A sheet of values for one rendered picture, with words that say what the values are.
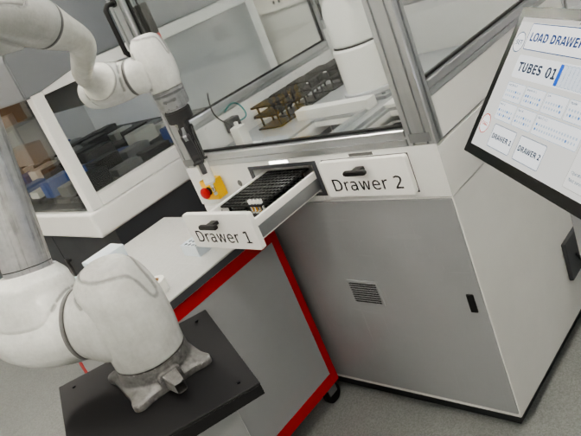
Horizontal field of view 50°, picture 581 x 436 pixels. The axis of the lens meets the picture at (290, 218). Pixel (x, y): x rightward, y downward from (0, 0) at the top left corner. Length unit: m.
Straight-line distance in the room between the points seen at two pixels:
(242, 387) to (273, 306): 0.85
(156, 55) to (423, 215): 0.82
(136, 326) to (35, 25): 0.60
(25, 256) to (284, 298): 0.98
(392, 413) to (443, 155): 1.01
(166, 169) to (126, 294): 1.42
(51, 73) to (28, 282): 1.20
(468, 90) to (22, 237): 1.12
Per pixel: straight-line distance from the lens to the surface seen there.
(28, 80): 2.39
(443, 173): 1.59
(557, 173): 1.12
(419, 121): 1.55
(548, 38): 1.29
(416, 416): 2.22
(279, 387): 2.13
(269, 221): 1.70
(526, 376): 2.03
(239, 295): 1.96
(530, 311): 2.02
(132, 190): 2.53
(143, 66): 1.76
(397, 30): 1.49
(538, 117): 1.22
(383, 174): 1.66
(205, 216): 1.76
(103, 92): 1.79
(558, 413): 2.12
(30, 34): 1.33
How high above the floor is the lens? 1.46
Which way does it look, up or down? 21 degrees down
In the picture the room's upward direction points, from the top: 23 degrees counter-clockwise
